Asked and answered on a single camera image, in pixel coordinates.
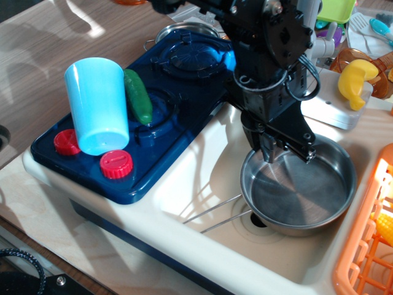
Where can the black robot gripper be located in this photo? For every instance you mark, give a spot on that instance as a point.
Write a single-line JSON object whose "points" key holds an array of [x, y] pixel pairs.
{"points": [[271, 116]]}

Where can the steel frying pan wire handle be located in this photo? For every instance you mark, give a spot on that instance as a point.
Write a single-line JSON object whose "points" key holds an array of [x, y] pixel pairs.
{"points": [[287, 196]]}

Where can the green toy cucumber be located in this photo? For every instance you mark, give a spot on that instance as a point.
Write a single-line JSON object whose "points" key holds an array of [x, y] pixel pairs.
{"points": [[137, 97]]}

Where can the light blue plastic cup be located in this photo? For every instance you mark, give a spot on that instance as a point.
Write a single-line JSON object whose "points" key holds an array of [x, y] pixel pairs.
{"points": [[96, 95]]}

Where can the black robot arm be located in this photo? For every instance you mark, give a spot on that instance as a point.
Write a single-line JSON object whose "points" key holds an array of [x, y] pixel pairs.
{"points": [[269, 82]]}

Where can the dark blue toy stove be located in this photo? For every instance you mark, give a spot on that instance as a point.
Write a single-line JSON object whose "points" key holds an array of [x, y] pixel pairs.
{"points": [[184, 75]]}

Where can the cream toy sink unit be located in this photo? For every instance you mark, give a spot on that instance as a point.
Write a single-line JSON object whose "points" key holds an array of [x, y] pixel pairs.
{"points": [[230, 259]]}

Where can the steel pot behind stove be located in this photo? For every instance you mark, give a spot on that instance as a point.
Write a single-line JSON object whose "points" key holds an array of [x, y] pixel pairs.
{"points": [[194, 27]]}

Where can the red stove knob right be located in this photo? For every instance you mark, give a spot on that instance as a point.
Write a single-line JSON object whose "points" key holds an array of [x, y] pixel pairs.
{"points": [[116, 164]]}

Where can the red stove knob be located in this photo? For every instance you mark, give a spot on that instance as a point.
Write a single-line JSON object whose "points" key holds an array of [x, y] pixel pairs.
{"points": [[116, 164], [65, 143]]}

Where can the red stove knob left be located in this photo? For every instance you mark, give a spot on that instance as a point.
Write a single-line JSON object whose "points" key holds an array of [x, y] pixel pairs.
{"points": [[65, 143]]}

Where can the yellow toy banana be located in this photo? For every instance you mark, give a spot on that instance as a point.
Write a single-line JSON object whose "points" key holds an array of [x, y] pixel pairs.
{"points": [[351, 81]]}

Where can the grey toy faucet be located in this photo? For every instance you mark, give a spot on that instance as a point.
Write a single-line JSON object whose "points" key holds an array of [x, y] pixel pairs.
{"points": [[329, 106]]}

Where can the amber transparent cup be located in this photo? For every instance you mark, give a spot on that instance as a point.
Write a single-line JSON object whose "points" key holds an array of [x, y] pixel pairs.
{"points": [[381, 82]]}

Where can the lime green tray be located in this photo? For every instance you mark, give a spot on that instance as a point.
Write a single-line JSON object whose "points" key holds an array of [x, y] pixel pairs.
{"points": [[338, 11]]}

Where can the white plastic spatula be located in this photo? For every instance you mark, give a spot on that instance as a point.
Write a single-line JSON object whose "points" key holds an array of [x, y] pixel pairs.
{"points": [[360, 30]]}

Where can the yellow toy corn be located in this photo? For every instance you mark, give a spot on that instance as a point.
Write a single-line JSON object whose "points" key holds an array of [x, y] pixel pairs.
{"points": [[384, 225]]}

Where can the orange dish rack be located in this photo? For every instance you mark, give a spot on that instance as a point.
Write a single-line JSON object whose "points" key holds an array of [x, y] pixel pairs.
{"points": [[365, 263]]}

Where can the black device with screw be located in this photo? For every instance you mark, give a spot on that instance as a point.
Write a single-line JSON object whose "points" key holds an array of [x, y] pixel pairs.
{"points": [[23, 283]]}

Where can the teal handled utensil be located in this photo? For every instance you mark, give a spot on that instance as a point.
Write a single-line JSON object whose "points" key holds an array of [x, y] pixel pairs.
{"points": [[381, 29]]}

